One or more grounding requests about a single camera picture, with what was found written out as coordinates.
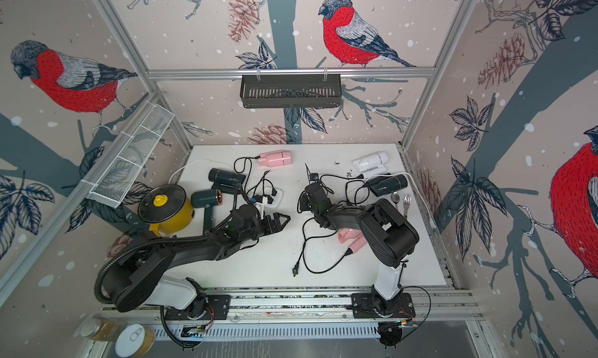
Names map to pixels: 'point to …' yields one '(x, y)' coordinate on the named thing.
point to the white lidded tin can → (134, 340)
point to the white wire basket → (110, 188)
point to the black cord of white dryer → (360, 177)
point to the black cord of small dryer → (273, 191)
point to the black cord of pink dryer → (251, 163)
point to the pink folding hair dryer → (276, 159)
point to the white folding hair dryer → (372, 164)
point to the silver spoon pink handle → (395, 197)
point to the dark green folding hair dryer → (383, 184)
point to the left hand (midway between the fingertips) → (287, 217)
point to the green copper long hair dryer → (206, 199)
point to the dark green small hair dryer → (225, 181)
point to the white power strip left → (276, 198)
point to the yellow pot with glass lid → (167, 208)
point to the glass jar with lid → (101, 328)
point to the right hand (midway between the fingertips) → (305, 193)
